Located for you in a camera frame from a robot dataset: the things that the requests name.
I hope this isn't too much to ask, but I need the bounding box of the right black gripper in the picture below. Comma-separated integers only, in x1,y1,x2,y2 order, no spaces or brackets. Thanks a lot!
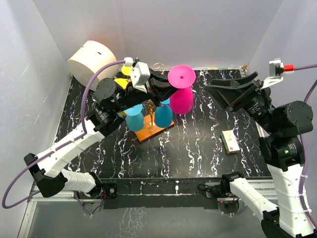
204,71,278,133

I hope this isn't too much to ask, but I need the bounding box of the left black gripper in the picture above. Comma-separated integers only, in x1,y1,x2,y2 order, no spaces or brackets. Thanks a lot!
114,69,185,113

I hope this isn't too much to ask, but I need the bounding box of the magenta wine glass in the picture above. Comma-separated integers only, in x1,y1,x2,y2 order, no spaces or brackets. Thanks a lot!
167,64,196,115

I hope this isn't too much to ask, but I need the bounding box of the yellow wine glass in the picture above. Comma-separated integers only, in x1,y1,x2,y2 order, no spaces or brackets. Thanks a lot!
121,66,133,76
113,78,131,117

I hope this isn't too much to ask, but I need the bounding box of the blue wine glass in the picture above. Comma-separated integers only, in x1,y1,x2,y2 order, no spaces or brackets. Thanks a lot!
155,99,173,128
124,104,144,132

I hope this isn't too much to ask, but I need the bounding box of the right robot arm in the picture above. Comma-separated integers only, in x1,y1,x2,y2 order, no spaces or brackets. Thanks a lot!
206,72,317,238

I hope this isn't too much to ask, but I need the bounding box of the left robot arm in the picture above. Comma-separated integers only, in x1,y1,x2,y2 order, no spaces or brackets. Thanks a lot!
24,69,177,198

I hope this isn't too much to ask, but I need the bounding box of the small white box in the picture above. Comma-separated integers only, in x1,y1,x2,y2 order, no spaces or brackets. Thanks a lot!
221,130,240,154

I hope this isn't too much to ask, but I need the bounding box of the white cylindrical container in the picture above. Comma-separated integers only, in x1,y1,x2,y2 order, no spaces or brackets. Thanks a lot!
67,40,117,87

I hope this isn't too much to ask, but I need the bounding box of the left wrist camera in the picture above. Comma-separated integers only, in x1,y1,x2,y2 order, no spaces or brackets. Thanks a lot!
124,57,150,93

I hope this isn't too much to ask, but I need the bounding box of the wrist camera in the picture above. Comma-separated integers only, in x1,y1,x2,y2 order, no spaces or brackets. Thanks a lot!
262,59,295,89
124,57,150,93

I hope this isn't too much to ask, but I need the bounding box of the gold wire wine glass rack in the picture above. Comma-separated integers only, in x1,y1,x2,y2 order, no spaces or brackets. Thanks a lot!
135,62,175,142

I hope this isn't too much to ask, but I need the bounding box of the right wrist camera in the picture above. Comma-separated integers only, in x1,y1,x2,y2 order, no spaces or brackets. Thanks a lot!
262,59,295,89

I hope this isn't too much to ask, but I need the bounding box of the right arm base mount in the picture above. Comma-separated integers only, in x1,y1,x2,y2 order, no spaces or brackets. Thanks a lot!
197,183,239,202

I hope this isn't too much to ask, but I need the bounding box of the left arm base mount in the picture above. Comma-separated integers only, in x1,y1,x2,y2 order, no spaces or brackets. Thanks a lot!
75,181,118,201

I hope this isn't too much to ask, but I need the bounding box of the aluminium table frame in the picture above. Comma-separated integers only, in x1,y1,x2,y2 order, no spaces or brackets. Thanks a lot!
28,69,270,238

